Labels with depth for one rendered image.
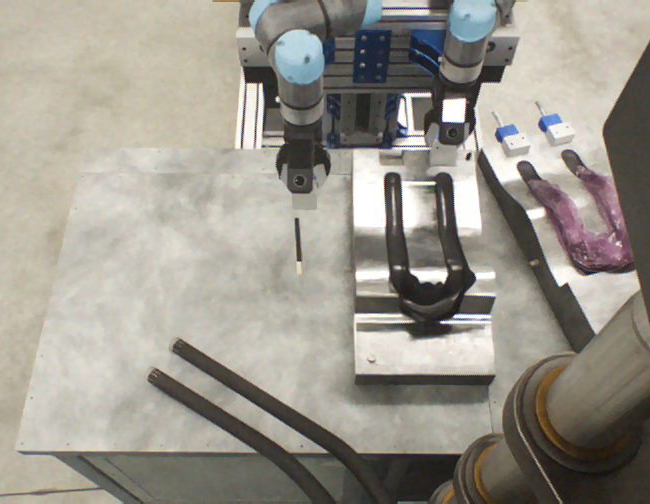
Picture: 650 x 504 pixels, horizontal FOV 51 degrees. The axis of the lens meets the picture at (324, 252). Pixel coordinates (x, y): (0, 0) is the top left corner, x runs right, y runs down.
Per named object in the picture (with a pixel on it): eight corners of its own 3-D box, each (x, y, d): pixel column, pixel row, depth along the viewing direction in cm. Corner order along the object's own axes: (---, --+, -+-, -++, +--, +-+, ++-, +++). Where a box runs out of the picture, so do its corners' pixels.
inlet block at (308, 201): (294, 158, 144) (293, 142, 140) (317, 158, 144) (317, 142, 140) (292, 209, 138) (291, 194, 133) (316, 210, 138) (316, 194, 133)
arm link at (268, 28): (305, 16, 122) (330, 56, 117) (247, 33, 120) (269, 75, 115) (304, -21, 115) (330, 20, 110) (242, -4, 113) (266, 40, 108)
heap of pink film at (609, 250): (517, 183, 147) (527, 161, 140) (591, 164, 149) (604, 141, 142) (573, 285, 134) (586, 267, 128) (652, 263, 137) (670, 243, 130)
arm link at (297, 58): (311, 18, 108) (332, 53, 104) (312, 68, 118) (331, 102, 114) (264, 32, 107) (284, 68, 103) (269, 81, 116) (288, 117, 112)
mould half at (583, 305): (476, 161, 157) (486, 130, 147) (578, 136, 160) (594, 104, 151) (577, 357, 133) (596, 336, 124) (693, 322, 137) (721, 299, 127)
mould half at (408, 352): (351, 173, 155) (353, 135, 143) (465, 174, 155) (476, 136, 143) (354, 384, 130) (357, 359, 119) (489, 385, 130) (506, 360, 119)
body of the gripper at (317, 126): (323, 133, 132) (323, 89, 121) (323, 169, 127) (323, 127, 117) (284, 132, 132) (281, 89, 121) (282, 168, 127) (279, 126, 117)
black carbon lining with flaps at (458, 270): (380, 177, 146) (383, 149, 138) (455, 177, 146) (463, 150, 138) (386, 326, 129) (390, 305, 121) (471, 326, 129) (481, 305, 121)
